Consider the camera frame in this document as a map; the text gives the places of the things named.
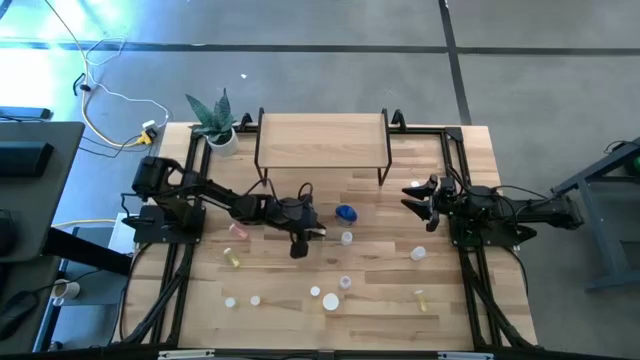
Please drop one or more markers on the silver metal bracket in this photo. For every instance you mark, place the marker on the silver metal bracket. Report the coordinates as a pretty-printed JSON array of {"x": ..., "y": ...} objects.
[
  {"x": 187, "y": 354},
  {"x": 465, "y": 356}
]

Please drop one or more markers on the clear jar blue lid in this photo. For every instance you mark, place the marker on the clear jar blue lid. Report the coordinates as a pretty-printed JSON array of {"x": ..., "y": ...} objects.
[{"x": 346, "y": 214}]

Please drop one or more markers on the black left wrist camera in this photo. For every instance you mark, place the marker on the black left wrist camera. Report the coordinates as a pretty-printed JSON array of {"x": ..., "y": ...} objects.
[{"x": 299, "y": 249}]

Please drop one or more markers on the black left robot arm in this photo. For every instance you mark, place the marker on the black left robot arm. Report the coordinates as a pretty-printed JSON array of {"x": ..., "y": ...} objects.
[{"x": 220, "y": 195}]

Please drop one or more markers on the black desk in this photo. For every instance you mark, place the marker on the black desk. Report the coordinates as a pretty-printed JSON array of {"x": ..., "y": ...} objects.
[{"x": 45, "y": 210}]

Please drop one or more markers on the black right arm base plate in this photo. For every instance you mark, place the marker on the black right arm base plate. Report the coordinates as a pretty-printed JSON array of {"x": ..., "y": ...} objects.
[{"x": 465, "y": 240}]

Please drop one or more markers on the yellow pill bottle white cap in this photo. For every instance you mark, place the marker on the yellow pill bottle white cap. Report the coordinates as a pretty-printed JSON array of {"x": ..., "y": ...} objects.
[
  {"x": 232, "y": 258},
  {"x": 422, "y": 301}
]

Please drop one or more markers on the black clamp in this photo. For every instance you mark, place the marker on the black clamp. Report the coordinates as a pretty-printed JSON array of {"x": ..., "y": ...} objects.
[
  {"x": 398, "y": 119},
  {"x": 245, "y": 121}
]

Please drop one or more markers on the black desk leg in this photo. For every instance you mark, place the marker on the black desk leg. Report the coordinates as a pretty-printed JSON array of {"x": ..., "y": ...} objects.
[{"x": 85, "y": 250}]

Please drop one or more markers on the snake plant white pot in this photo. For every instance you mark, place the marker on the snake plant white pot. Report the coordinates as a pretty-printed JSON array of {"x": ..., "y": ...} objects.
[{"x": 224, "y": 145}]

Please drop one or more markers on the orange bottle wide white cap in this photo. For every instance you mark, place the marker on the orange bottle wide white cap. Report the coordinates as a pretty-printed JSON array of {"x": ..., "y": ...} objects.
[{"x": 330, "y": 302}]

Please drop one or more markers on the wooden shelf black legs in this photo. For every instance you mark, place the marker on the wooden shelf black legs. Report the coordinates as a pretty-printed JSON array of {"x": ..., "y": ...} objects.
[{"x": 320, "y": 142}]

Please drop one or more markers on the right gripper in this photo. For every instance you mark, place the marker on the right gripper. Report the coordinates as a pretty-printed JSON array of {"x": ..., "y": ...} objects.
[{"x": 447, "y": 200}]

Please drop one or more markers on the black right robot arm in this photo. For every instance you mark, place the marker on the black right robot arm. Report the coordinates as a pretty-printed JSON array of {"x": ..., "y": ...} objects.
[{"x": 550, "y": 210}]

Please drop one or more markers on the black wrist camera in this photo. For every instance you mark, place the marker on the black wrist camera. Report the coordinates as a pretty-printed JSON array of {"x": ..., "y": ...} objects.
[
  {"x": 299, "y": 249},
  {"x": 433, "y": 222}
]

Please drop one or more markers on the paper cup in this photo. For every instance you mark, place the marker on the paper cup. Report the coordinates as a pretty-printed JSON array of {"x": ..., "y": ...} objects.
[{"x": 67, "y": 289}]

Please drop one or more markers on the white power adapter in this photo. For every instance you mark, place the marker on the white power adapter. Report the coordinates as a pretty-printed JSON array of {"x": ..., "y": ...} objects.
[{"x": 150, "y": 124}]

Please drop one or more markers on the orange pill bottle white cap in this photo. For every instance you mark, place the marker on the orange pill bottle white cap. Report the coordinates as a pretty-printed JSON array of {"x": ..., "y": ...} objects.
[{"x": 255, "y": 300}]

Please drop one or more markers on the yellow power plug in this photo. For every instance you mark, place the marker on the yellow power plug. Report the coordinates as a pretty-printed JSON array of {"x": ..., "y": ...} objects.
[{"x": 146, "y": 138}]

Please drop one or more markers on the white cap front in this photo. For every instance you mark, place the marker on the white cap front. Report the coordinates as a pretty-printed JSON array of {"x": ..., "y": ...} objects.
[{"x": 315, "y": 291}]

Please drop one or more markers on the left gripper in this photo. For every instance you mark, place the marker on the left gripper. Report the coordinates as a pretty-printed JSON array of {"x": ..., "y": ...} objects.
[{"x": 295, "y": 217}]

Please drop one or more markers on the grey metal stand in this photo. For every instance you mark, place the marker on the grey metal stand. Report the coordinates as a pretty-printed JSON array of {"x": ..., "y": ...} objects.
[{"x": 600, "y": 235}]

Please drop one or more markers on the clear bottle white cap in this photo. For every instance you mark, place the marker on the clear bottle white cap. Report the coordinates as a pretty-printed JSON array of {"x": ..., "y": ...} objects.
[
  {"x": 346, "y": 238},
  {"x": 345, "y": 283}
]

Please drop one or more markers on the black flat device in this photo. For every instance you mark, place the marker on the black flat device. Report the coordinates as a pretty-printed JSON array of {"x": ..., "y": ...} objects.
[{"x": 25, "y": 113}]

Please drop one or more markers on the white plastic bottle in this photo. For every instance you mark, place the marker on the white plastic bottle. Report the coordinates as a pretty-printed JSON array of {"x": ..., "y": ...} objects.
[{"x": 418, "y": 253}]

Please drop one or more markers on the black aluminium table frame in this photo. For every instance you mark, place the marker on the black aluminium table frame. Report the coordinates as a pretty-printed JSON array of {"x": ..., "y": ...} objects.
[{"x": 473, "y": 295}]

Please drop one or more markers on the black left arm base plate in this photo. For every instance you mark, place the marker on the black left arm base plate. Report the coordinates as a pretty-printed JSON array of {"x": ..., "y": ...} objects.
[{"x": 150, "y": 232}]

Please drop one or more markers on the black oblong desk device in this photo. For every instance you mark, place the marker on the black oblong desk device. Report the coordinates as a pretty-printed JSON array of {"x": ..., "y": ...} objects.
[{"x": 25, "y": 159}]

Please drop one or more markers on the white floor box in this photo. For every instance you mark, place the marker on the white floor box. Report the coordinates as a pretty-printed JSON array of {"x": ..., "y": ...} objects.
[{"x": 120, "y": 237}]

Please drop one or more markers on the dark grey desk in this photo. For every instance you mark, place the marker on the dark grey desk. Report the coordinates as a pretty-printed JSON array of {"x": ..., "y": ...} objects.
[{"x": 25, "y": 277}]

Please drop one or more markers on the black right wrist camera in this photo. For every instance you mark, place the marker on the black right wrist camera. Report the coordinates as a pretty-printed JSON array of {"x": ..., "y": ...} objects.
[{"x": 433, "y": 222}]

